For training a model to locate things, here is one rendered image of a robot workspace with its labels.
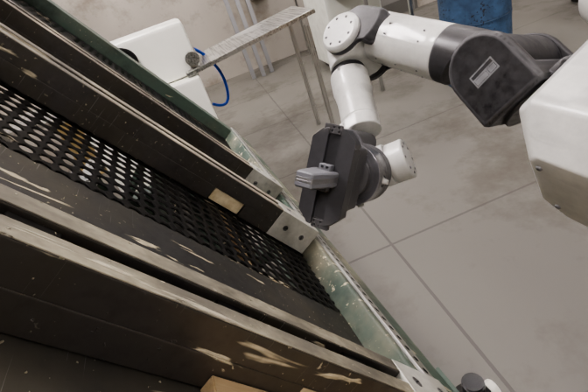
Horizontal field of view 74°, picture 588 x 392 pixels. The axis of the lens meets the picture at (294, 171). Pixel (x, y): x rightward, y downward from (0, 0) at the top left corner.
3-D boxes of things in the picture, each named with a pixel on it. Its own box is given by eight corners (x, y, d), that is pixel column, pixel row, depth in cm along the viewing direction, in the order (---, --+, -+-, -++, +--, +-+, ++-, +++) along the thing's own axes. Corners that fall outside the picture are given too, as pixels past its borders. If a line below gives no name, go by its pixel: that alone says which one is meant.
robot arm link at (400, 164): (339, 211, 58) (362, 203, 68) (409, 187, 53) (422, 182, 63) (314, 141, 60) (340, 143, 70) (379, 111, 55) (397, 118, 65)
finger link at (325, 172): (290, 176, 41) (313, 173, 47) (317, 183, 40) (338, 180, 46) (292, 161, 41) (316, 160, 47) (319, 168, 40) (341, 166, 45)
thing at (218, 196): (236, 214, 89) (244, 204, 88) (207, 198, 85) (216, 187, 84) (234, 208, 91) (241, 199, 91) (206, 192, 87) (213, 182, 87)
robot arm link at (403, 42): (346, -11, 72) (448, 3, 56) (381, 27, 81) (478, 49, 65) (314, 45, 73) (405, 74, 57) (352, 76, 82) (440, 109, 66)
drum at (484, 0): (490, 61, 396) (485, -33, 354) (528, 74, 344) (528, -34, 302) (435, 80, 397) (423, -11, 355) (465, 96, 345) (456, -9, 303)
